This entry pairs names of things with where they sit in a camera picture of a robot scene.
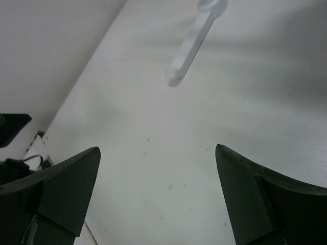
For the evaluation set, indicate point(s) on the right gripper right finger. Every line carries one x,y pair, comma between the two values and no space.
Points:
266,207

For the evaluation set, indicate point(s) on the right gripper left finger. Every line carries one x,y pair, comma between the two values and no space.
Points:
49,206

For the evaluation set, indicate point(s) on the white and silver clothes rack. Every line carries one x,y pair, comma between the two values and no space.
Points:
208,12

